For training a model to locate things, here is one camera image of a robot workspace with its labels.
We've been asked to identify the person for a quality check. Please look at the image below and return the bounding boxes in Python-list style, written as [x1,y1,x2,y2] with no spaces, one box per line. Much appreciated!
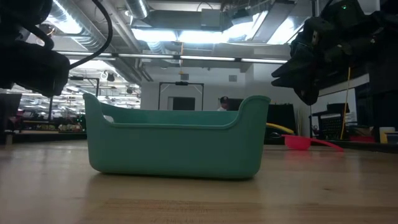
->
[216,96,230,112]

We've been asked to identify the black cabinet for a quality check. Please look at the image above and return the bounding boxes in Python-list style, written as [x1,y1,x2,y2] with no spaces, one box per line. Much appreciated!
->
[264,103,298,146]

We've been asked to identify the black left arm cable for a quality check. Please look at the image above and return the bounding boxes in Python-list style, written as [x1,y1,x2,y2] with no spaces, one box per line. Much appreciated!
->
[68,0,114,70]

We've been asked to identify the teal plastic basket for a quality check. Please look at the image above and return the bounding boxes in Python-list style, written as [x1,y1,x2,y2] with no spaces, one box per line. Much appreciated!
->
[82,92,271,180]

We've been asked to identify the long tube light bar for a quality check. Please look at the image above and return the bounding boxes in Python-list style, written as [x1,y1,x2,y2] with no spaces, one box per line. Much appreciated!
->
[55,51,289,65]

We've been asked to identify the red measuring cup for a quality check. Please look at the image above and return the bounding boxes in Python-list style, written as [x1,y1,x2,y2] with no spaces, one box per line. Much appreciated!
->
[281,134,345,152]

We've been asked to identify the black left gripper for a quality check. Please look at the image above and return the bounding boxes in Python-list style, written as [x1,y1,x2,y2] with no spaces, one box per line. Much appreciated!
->
[0,40,71,98]

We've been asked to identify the yellow measuring cup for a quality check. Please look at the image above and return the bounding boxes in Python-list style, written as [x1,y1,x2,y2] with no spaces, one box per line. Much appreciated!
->
[266,122,295,136]

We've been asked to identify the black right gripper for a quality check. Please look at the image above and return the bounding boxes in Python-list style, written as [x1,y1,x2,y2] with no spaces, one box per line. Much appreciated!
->
[271,0,386,106]

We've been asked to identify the black shelf unit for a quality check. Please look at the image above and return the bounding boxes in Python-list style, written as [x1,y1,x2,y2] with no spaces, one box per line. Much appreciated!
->
[310,102,351,139]

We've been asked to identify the dark monitor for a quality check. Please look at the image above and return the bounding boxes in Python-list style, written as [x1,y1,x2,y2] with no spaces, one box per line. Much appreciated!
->
[0,93,22,119]

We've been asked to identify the yellow box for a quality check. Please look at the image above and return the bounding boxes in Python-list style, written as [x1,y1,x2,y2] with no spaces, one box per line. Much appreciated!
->
[379,126,396,144]

